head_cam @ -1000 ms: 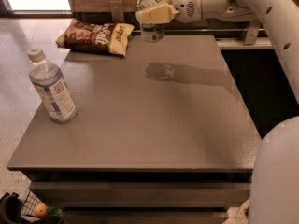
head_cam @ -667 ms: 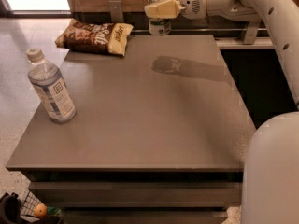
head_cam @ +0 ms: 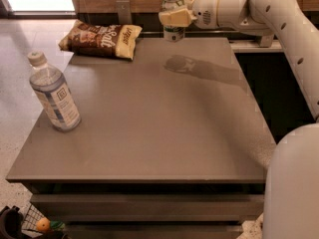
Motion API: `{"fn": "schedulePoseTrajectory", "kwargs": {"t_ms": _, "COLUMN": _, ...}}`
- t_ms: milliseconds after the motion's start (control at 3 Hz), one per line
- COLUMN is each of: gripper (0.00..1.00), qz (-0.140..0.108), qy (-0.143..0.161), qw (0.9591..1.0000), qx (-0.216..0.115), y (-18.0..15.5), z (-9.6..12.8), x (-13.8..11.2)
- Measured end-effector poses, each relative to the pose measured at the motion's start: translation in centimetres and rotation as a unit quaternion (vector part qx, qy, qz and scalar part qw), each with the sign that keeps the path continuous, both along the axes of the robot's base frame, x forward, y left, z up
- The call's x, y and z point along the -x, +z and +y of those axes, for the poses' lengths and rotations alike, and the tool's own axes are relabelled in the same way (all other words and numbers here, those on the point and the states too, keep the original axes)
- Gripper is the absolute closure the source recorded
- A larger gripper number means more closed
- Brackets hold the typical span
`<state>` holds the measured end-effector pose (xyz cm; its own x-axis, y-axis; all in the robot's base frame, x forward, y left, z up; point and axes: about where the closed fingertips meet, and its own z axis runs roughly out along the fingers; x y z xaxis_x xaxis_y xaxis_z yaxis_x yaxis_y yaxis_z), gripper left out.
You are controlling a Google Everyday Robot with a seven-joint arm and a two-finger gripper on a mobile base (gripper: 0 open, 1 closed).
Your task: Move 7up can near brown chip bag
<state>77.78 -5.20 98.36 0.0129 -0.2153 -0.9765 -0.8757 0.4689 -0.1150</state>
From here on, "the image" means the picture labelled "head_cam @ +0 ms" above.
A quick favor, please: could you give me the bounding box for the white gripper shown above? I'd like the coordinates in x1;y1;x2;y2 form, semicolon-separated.
159;0;219;29

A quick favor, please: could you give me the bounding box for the green white 7up can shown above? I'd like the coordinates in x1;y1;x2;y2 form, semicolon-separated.
161;0;185;42

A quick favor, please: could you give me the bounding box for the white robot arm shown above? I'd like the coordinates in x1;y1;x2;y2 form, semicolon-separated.
159;0;319;239

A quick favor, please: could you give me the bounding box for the brown chip bag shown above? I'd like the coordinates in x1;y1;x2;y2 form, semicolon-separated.
59;20;142;60

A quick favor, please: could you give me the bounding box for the grey drawer cabinet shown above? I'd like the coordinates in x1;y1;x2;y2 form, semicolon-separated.
7;38;275;239

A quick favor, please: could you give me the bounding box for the clear plastic water bottle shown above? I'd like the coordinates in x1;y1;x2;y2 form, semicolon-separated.
27;51;81;131

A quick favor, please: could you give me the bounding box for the orange fruit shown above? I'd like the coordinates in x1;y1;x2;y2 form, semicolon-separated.
36;217;51;233

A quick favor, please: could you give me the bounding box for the dark round object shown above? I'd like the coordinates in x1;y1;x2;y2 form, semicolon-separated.
0;206;23;239

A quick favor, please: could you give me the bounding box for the left metal wall bracket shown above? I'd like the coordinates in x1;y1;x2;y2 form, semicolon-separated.
116;0;133;24

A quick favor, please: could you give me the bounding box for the metal wall bracket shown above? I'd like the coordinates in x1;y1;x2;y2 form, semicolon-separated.
116;0;133;24
256;35;274;48

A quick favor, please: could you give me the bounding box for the right metal wall bracket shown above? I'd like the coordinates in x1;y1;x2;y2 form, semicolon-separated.
256;35;274;48

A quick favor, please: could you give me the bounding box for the black wire basket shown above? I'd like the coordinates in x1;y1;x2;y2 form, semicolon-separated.
20;202;68;239

